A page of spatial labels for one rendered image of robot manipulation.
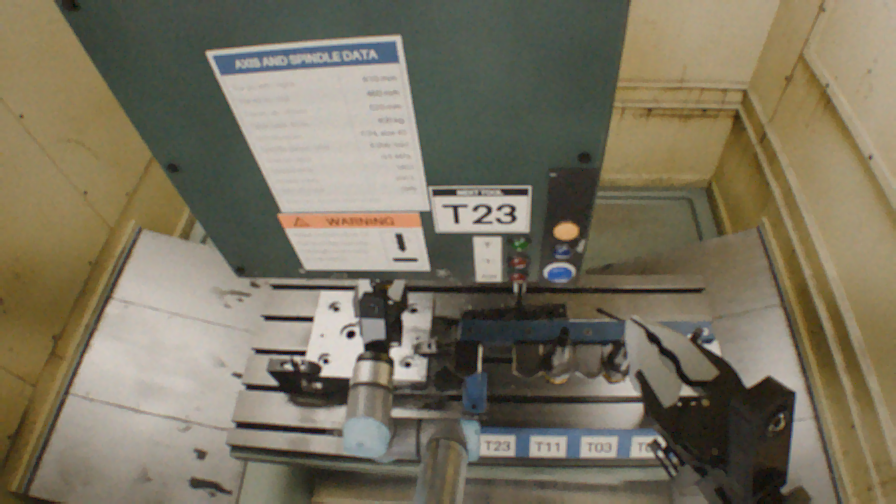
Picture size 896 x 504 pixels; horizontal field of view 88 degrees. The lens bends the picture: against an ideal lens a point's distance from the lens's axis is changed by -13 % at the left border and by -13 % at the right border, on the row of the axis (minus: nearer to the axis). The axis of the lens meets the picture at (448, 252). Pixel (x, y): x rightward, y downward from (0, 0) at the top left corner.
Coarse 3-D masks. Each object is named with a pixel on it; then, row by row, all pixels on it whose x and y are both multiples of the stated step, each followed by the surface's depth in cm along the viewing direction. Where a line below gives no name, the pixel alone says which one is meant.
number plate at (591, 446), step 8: (584, 440) 110; (592, 440) 109; (600, 440) 109; (608, 440) 109; (616, 440) 109; (584, 448) 110; (592, 448) 110; (600, 448) 110; (608, 448) 109; (616, 448) 109; (584, 456) 111; (592, 456) 110; (600, 456) 110; (608, 456) 110
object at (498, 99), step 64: (64, 0) 36; (128, 0) 36; (192, 0) 36; (256, 0) 36; (320, 0) 36; (384, 0) 36; (448, 0) 36; (512, 0) 35; (576, 0) 35; (128, 64) 41; (192, 64) 41; (448, 64) 40; (512, 64) 40; (576, 64) 39; (192, 128) 47; (448, 128) 45; (512, 128) 45; (576, 128) 44; (192, 192) 54; (256, 192) 54; (256, 256) 63; (448, 256) 61
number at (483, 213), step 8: (472, 200) 52; (480, 200) 52; (488, 200) 52; (496, 200) 52; (504, 200) 52; (512, 200) 52; (520, 200) 52; (472, 208) 53; (480, 208) 53; (488, 208) 53; (496, 208) 53; (504, 208) 53; (512, 208) 53; (520, 208) 53; (472, 216) 54; (480, 216) 54; (488, 216) 54; (496, 216) 54; (504, 216) 54; (512, 216) 54; (520, 216) 54; (472, 224) 55; (480, 224) 55; (488, 224) 55; (496, 224) 55; (504, 224) 55; (512, 224) 55; (520, 224) 55
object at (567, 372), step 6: (546, 348) 94; (546, 354) 93; (546, 360) 92; (576, 360) 92; (546, 366) 92; (570, 366) 91; (546, 372) 93; (552, 372) 91; (558, 372) 92; (564, 372) 91; (570, 372) 91; (564, 378) 92
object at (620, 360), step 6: (624, 336) 86; (618, 342) 87; (612, 348) 90; (618, 348) 87; (624, 348) 85; (612, 354) 89; (618, 354) 88; (624, 354) 87; (612, 360) 90; (618, 360) 88; (624, 360) 88; (618, 366) 90; (624, 366) 89
